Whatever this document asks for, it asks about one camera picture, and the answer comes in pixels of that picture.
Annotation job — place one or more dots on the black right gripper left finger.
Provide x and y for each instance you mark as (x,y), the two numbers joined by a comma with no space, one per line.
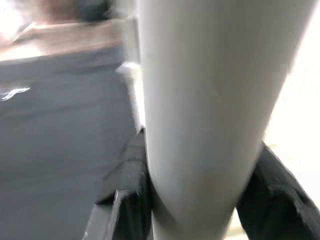
(125,190)

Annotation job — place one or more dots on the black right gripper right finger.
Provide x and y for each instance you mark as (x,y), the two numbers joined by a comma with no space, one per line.
(277,200)

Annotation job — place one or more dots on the white plastic children table top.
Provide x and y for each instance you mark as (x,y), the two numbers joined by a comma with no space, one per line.
(135,87)

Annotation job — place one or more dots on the clear plastic bag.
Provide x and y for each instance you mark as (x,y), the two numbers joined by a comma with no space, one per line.
(15,93)

